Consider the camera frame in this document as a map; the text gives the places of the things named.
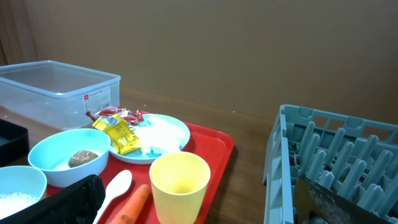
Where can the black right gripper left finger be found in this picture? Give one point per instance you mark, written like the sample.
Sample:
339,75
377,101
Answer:
78,203

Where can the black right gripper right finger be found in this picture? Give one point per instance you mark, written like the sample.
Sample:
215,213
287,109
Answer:
313,203

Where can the brown shiitake mushroom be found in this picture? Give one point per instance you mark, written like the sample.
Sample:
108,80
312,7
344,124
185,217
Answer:
81,157

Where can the light blue bowl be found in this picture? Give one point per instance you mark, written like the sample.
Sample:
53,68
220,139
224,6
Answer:
52,154

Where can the mint green rice bowl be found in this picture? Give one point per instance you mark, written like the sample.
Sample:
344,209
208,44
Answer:
23,179

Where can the white rice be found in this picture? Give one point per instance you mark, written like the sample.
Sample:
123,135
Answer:
14,202

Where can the light blue plate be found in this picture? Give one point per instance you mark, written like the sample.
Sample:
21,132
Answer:
177,127

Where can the yellow sauce packet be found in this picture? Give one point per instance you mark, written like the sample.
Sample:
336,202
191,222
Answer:
123,139

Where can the red snack wrapper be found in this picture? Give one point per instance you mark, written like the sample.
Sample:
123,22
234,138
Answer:
132,117

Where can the yellow plastic cup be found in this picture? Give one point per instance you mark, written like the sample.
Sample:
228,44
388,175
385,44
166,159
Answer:
179,181

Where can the white tissue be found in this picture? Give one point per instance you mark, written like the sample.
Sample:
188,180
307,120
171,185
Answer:
158,137

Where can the grey dishwasher rack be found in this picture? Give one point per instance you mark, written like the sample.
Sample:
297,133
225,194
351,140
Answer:
353,157

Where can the black waste tray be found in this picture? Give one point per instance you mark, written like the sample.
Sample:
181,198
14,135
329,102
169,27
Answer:
14,142

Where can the white plastic spoon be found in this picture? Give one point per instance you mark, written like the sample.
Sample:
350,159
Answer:
119,185

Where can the orange carrot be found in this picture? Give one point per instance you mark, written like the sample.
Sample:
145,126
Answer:
133,207

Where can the red serving tray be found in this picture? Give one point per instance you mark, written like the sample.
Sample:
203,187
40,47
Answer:
211,145

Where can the clear plastic storage bin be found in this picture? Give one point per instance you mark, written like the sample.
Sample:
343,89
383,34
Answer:
57,94

